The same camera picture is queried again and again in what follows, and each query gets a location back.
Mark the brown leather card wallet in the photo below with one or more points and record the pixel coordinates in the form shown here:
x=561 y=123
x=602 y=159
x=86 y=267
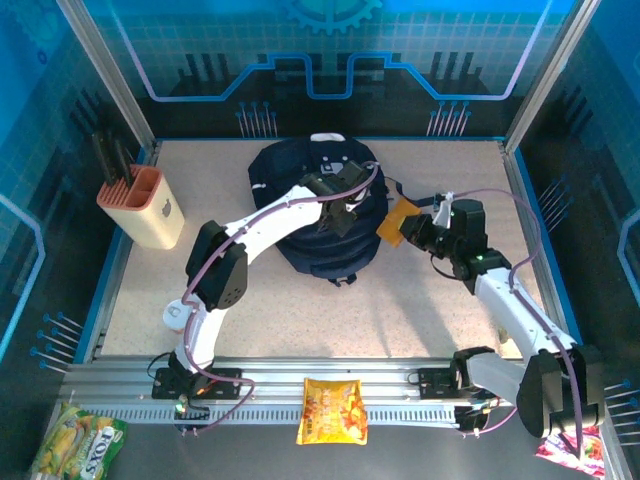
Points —
x=392 y=222

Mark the navy blue backpack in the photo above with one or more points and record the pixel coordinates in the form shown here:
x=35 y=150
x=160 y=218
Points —
x=280 y=170

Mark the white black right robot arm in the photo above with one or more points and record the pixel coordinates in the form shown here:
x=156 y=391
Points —
x=520 y=312

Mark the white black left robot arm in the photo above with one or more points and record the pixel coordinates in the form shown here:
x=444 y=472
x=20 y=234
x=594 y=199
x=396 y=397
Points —
x=270 y=225

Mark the brown cork bottle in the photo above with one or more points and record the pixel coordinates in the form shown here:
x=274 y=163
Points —
x=504 y=336

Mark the beige orange knife block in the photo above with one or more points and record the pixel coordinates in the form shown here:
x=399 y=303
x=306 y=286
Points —
x=145 y=215

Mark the yellow snack bag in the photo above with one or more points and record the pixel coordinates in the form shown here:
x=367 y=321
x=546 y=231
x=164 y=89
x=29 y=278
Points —
x=331 y=412

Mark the purple Fox's candy bag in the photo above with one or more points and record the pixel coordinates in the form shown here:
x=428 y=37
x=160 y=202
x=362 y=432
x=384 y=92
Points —
x=562 y=450

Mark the green Fox's candy bag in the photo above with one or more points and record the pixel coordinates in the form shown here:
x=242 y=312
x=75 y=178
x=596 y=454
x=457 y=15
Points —
x=77 y=445

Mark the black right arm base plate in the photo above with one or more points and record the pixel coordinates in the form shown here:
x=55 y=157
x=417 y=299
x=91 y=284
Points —
x=432 y=383

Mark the aluminium frame rail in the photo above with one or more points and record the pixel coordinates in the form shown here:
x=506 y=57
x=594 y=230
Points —
x=280 y=370

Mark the aluminium corner post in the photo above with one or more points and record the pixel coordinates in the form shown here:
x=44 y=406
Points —
x=101 y=60
x=552 y=60

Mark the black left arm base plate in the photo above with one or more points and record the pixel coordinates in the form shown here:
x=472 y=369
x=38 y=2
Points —
x=165 y=388

